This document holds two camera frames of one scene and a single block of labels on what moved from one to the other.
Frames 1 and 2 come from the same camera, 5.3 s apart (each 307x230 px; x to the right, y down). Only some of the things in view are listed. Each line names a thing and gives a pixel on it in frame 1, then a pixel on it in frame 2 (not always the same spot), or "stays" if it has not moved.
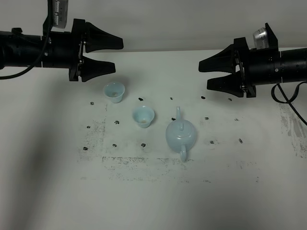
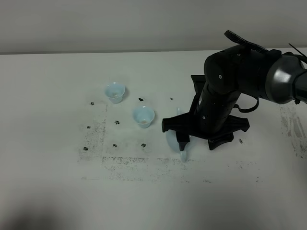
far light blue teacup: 115,90 stays
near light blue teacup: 144,115 stays
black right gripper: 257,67 → 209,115
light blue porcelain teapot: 181,135 stays
